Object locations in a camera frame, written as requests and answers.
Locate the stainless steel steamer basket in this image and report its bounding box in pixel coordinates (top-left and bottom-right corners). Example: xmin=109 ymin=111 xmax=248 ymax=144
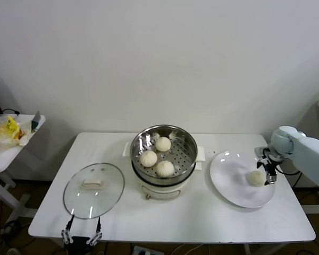
xmin=121 ymin=124 xmax=207 ymax=186

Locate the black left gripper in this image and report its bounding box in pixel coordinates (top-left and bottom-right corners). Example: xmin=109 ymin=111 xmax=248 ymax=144
xmin=61 ymin=215 xmax=103 ymax=255

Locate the white round plate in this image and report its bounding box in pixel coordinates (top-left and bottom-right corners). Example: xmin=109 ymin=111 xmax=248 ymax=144
xmin=209 ymin=151 xmax=276 ymax=209

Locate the white electric cooker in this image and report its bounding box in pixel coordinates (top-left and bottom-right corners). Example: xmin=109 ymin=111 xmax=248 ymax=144
xmin=131 ymin=159 xmax=203 ymax=200

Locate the white power strip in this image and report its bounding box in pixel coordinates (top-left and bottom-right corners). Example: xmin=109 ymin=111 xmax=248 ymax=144
xmin=132 ymin=245 xmax=156 ymax=255

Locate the glass lid with white handle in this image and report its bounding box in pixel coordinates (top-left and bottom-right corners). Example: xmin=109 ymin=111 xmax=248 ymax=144
xmin=63 ymin=163 xmax=125 ymax=220

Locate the large white table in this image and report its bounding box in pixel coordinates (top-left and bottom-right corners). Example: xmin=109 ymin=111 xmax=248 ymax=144
xmin=28 ymin=132 xmax=316 ymax=255

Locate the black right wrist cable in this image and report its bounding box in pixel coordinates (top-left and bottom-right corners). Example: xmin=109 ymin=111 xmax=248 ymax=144
xmin=278 ymin=165 xmax=301 ymax=176

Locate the dark power strip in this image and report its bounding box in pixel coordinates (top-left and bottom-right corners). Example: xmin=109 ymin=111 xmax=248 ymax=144
xmin=0 ymin=222 xmax=21 ymax=236

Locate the white steamed baozi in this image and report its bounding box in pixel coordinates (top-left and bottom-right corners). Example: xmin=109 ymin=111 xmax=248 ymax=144
xmin=245 ymin=171 xmax=265 ymax=186
xmin=155 ymin=137 xmax=172 ymax=152
xmin=140 ymin=151 xmax=158 ymax=168
xmin=155 ymin=160 xmax=175 ymax=178

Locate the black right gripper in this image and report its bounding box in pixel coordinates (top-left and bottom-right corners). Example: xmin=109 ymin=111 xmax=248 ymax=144
xmin=256 ymin=155 xmax=280 ymax=186

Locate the small white side table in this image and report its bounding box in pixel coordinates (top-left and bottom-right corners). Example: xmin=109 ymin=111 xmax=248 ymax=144
xmin=0 ymin=113 xmax=46 ymax=226

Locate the yellow plastic bag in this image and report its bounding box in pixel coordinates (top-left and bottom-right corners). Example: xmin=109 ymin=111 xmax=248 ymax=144
xmin=0 ymin=114 xmax=35 ymax=152

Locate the small grey green device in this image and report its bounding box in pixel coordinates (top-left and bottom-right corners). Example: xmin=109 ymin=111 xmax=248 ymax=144
xmin=31 ymin=110 xmax=41 ymax=132

